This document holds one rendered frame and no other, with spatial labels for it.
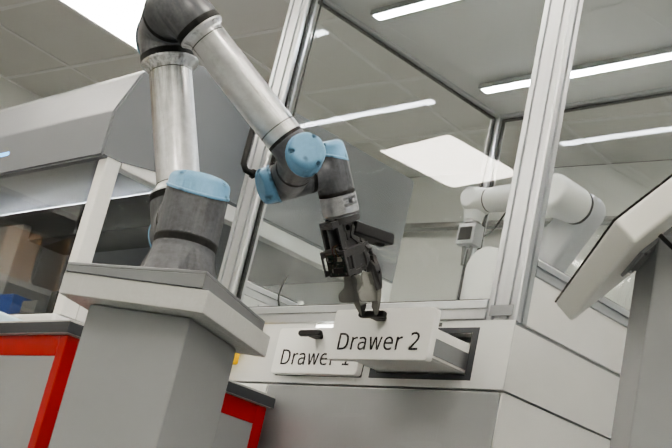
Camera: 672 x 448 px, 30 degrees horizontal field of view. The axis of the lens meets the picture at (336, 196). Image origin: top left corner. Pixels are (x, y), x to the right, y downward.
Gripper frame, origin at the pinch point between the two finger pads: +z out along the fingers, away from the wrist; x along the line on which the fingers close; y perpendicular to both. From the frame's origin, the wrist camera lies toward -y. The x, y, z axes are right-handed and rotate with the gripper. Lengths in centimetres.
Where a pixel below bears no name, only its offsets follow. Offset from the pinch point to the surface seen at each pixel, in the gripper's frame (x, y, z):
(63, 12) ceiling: -349, -176, -108
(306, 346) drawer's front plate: -35.3, -11.1, 11.8
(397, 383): -5.5, -8.1, 19.1
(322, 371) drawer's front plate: -27.9, -7.7, 16.6
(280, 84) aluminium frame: -73, -56, -49
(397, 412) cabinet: -3.7, -4.5, 24.3
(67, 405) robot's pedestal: -2, 71, -4
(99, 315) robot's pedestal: -1, 62, -17
